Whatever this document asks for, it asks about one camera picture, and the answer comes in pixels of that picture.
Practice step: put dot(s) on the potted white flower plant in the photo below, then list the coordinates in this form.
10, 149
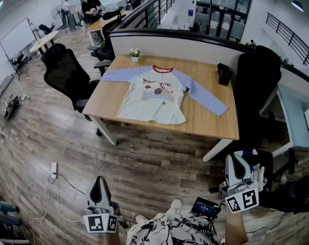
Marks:
135, 53

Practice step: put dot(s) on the person's left forearm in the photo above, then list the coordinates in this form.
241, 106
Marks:
110, 239

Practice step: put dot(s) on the black high-back office chair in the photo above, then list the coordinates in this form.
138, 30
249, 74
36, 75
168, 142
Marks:
256, 85

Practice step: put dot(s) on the white table leg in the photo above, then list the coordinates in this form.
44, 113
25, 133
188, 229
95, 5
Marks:
216, 150
105, 131

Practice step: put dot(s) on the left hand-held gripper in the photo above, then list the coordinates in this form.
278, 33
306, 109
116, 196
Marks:
100, 222

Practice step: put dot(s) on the wooden desk with white frame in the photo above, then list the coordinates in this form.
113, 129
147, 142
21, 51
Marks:
98, 24

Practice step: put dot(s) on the white desk partition black trim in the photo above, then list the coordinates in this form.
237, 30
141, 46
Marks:
182, 47

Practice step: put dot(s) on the whiteboard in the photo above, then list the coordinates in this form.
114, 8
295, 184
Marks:
17, 38

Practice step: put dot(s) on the person's right shoe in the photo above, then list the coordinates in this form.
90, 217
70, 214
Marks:
176, 204

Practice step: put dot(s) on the black metal railing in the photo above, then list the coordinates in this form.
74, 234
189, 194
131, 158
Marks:
292, 35
137, 18

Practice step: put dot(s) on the black bag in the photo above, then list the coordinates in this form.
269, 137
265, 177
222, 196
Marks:
297, 195

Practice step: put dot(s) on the small black screen device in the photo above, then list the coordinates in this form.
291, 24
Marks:
204, 207

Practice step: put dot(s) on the white cloth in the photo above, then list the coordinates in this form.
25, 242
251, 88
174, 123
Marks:
260, 175

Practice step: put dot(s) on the person's shoe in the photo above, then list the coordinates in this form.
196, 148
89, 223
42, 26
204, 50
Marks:
176, 204
141, 218

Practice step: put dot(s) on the round white table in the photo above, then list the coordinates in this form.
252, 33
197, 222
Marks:
43, 41

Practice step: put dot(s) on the light blue glass desk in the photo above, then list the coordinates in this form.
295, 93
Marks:
294, 116

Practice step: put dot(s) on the white power strip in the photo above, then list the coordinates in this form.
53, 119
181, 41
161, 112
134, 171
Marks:
54, 170

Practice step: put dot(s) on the standing fan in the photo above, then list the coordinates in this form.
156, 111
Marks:
57, 11

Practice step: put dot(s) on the black mesh office chair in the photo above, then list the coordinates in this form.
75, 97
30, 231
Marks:
65, 73

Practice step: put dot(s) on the person's left shoe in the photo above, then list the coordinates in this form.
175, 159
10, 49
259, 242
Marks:
141, 218

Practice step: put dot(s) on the black office chair with headrest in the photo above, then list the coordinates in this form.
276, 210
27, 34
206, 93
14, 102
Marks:
107, 47

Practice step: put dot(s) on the black equipment pile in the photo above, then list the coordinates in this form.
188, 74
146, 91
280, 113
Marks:
11, 106

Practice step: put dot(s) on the black framed glass doors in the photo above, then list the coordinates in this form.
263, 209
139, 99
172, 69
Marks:
220, 16

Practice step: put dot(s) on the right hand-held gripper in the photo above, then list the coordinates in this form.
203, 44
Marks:
242, 200

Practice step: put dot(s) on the person's right forearm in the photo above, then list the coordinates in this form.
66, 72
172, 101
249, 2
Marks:
234, 228

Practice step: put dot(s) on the white and blue raglan shirt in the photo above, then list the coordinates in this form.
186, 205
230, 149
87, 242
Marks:
154, 106

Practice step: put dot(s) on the pendant ceiling lamp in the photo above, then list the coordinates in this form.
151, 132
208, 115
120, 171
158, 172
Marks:
297, 6

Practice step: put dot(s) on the black pen holder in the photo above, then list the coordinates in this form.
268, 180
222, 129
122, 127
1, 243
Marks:
224, 79

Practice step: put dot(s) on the black white patterned clothing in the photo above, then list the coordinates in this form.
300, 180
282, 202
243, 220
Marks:
169, 231

